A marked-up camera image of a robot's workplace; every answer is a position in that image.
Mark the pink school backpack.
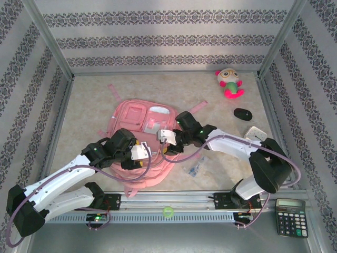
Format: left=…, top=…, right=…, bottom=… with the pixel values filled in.
left=97, top=84, right=209, bottom=199

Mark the clear packet with blue supplies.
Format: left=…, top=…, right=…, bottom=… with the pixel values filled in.
left=184, top=156, right=209, bottom=177

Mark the black computer mouse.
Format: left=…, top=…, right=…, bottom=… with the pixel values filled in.
left=233, top=108, right=254, bottom=122

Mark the white alarm clock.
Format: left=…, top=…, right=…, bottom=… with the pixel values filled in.
left=243, top=125, right=267, bottom=142

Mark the white pink plush toy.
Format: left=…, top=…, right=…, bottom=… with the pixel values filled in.
left=215, top=67, right=245, bottom=100

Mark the small black controller board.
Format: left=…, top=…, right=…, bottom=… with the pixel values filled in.
left=233, top=212, right=256, bottom=223
left=86, top=212, right=110, bottom=224

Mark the black desk calculator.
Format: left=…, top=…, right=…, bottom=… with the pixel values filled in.
left=275, top=198, right=309, bottom=239

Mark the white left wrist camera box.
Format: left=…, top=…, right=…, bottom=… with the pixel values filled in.
left=130, top=142, right=151, bottom=160

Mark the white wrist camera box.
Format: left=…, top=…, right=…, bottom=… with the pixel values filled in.
left=130, top=142, right=151, bottom=160
left=156, top=129, right=177, bottom=146

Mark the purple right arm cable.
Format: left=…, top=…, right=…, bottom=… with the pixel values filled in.
left=160, top=133, right=301, bottom=230

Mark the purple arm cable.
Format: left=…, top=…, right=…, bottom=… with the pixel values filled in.
left=160, top=133, right=301, bottom=230
left=5, top=141, right=153, bottom=249

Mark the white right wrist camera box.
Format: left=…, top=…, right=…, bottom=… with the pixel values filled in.
left=156, top=129, right=177, bottom=146

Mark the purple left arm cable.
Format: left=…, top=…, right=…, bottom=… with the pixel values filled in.
left=5, top=141, right=153, bottom=249

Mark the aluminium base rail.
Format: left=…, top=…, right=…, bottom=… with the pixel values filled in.
left=47, top=190, right=309, bottom=212

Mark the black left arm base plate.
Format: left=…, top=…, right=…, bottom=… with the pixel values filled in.
left=78, top=193, right=122, bottom=211

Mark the grey slotted cable duct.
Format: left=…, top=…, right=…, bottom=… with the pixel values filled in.
left=46, top=212, right=235, bottom=225

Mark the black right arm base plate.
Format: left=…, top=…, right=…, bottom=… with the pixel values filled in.
left=212, top=191, right=263, bottom=211

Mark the aluminium enclosure frame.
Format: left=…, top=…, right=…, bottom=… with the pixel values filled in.
left=20, top=0, right=317, bottom=253

